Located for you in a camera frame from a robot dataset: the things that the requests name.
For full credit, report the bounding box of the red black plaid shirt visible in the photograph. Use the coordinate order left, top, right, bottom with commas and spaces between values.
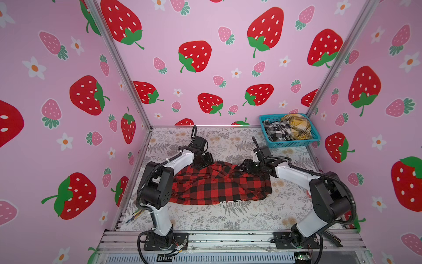
170, 161, 272, 205

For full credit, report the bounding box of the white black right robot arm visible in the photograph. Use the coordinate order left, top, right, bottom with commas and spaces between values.
246, 137, 357, 248

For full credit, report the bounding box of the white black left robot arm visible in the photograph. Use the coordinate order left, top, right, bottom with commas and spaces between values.
135, 126, 214, 264

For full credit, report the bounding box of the black white plaid shirt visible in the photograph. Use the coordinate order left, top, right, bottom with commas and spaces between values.
263, 120, 293, 142

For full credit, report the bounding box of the teal plastic laundry basket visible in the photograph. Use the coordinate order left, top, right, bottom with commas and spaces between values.
259, 113, 321, 148

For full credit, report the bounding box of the yellow plaid shirt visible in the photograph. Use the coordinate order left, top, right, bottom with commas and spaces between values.
280, 114, 313, 140

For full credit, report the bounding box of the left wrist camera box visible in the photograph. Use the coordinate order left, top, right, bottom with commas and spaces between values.
189, 136, 208, 154

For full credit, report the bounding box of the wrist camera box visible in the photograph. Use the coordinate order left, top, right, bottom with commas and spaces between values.
189, 136, 208, 154
252, 146, 274, 163

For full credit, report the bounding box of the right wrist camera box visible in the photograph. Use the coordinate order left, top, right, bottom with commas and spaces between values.
252, 146, 274, 163

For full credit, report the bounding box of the bundle of coloured wires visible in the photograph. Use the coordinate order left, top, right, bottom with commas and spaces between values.
125, 208, 146, 224

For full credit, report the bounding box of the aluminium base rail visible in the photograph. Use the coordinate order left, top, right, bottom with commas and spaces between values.
93, 229, 375, 264

